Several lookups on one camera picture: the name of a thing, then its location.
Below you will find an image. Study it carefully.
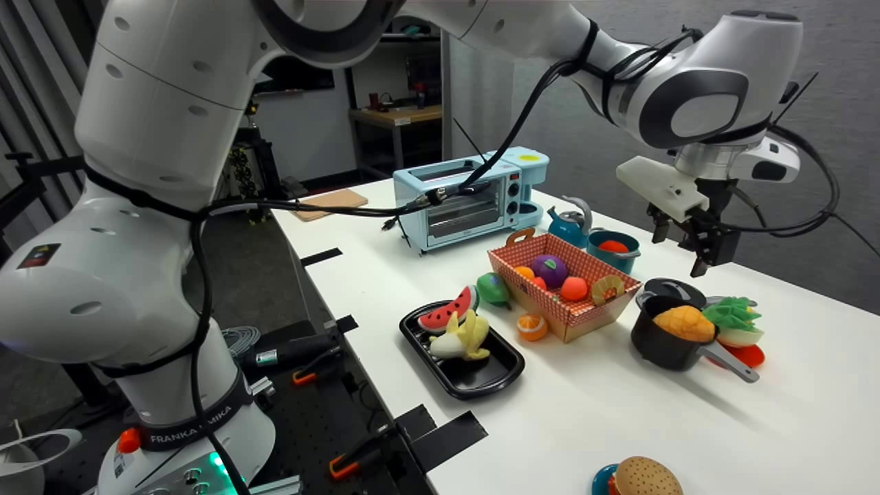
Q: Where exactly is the teal cup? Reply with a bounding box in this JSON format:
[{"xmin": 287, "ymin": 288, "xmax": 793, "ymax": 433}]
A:
[{"xmin": 588, "ymin": 230, "xmax": 641, "ymax": 271}]

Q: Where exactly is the green toy fruit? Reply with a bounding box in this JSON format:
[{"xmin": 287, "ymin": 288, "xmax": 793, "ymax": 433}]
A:
[{"xmin": 476, "ymin": 271, "xmax": 511, "ymax": 307}]

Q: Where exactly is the orange checkered cardboard basket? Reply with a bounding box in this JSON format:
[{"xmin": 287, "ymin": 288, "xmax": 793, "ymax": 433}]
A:
[{"xmin": 491, "ymin": 230, "xmax": 641, "ymax": 341}]

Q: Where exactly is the sliced orange toy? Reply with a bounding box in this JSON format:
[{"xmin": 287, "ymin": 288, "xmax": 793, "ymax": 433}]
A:
[{"xmin": 517, "ymin": 312, "xmax": 551, "ymax": 343}]

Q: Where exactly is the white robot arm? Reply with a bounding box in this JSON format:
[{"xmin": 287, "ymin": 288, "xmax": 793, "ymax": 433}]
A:
[{"xmin": 0, "ymin": 0, "xmax": 803, "ymax": 495}]

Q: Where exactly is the plush watermelon slice toy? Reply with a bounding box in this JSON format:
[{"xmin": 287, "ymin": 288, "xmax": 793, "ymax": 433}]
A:
[{"xmin": 418, "ymin": 286, "xmax": 476, "ymax": 333}]

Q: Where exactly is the black plastic tray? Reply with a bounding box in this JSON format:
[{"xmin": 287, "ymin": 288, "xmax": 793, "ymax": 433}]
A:
[{"xmin": 399, "ymin": 301, "xmax": 527, "ymax": 400}]

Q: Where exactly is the yellow round toy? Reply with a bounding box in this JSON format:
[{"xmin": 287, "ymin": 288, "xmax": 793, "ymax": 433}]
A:
[{"xmin": 591, "ymin": 274, "xmax": 624, "ymax": 305}]

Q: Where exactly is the plush peeled banana toy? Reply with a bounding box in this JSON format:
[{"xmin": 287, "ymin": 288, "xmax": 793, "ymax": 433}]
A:
[{"xmin": 430, "ymin": 310, "xmax": 491, "ymax": 360}]

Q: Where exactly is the purple toy fruit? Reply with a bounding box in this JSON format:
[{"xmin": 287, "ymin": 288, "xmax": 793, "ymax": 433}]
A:
[{"xmin": 532, "ymin": 255, "xmax": 571, "ymax": 288}]

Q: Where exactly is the orange handled clamp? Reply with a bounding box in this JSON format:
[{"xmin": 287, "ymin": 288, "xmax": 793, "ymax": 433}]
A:
[
  {"xmin": 329, "ymin": 428, "xmax": 393, "ymax": 480},
  {"xmin": 290, "ymin": 347, "xmax": 342, "ymax": 388}
]

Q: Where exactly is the wooden cutting board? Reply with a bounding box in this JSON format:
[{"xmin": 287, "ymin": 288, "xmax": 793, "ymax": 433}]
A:
[{"xmin": 294, "ymin": 190, "xmax": 368, "ymax": 223}]

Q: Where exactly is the small orange toy fruit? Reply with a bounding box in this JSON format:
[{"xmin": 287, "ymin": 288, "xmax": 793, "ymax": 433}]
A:
[{"xmin": 516, "ymin": 264, "xmax": 538, "ymax": 279}]

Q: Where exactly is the blue plate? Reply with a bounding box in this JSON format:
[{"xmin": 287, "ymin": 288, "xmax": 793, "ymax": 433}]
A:
[{"xmin": 591, "ymin": 462, "xmax": 619, "ymax": 495}]

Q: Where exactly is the black toy saucepan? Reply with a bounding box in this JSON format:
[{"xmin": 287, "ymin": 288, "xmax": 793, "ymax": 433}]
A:
[{"xmin": 630, "ymin": 296, "xmax": 760, "ymax": 382}]

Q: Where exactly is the orange melon bread toy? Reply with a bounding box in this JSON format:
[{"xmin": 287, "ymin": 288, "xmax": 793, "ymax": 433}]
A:
[{"xmin": 656, "ymin": 305, "xmax": 715, "ymax": 343}]

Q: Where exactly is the light blue toy toaster oven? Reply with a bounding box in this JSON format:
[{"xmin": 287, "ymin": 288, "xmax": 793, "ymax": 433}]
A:
[{"xmin": 393, "ymin": 146, "xmax": 551, "ymax": 252}]

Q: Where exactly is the orange toy in cup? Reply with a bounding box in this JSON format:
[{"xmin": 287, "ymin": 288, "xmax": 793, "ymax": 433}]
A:
[{"xmin": 599, "ymin": 239, "xmax": 630, "ymax": 252}]

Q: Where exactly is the black tape strip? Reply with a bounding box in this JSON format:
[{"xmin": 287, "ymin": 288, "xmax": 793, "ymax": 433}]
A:
[
  {"xmin": 334, "ymin": 315, "xmax": 360, "ymax": 333},
  {"xmin": 300, "ymin": 248, "xmax": 345, "ymax": 266},
  {"xmin": 412, "ymin": 411, "xmax": 488, "ymax": 472}
]

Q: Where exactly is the toy hamburger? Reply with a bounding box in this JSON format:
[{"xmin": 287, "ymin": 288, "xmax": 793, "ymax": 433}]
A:
[{"xmin": 608, "ymin": 455, "xmax": 683, "ymax": 495}]

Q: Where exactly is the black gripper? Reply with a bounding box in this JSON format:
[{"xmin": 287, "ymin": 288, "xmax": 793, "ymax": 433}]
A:
[{"xmin": 646, "ymin": 179, "xmax": 741, "ymax": 277}]

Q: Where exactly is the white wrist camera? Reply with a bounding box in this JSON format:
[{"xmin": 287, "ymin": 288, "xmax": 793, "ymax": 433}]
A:
[{"xmin": 616, "ymin": 157, "xmax": 709, "ymax": 223}]

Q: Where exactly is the wooden shelf table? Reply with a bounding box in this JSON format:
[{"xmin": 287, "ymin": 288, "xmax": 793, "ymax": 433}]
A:
[{"xmin": 352, "ymin": 105, "xmax": 444, "ymax": 172}]

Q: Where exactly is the teal toy kettle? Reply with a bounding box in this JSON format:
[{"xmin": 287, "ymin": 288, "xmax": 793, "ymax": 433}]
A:
[{"xmin": 547, "ymin": 194, "xmax": 591, "ymax": 248}]

